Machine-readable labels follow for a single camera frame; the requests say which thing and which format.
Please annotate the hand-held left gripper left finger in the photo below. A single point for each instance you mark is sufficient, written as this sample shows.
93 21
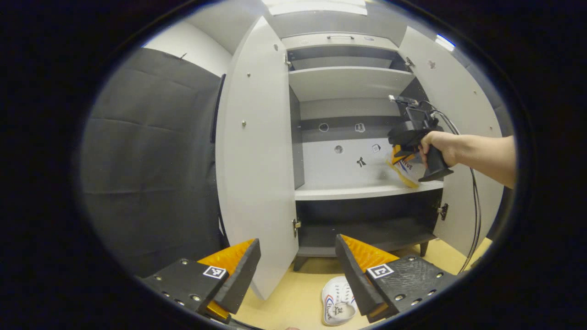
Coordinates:
238 279

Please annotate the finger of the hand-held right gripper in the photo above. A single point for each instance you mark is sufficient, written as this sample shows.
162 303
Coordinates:
398 153

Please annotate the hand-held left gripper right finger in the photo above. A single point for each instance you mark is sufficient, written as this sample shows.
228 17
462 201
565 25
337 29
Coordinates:
355 279

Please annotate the white canvas shoe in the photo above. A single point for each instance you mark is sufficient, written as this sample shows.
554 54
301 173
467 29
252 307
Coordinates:
337 302
412 173

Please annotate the grey cabinet door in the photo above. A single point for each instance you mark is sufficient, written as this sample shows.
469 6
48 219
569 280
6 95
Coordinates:
458 91
257 160

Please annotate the grey shoe cabinet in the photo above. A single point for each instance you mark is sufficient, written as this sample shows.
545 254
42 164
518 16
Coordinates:
348 82

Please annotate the small ceiling light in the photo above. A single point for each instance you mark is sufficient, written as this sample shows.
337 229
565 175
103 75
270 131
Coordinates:
445 42

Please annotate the large ceiling light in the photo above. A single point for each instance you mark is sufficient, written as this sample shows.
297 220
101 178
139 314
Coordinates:
316 7

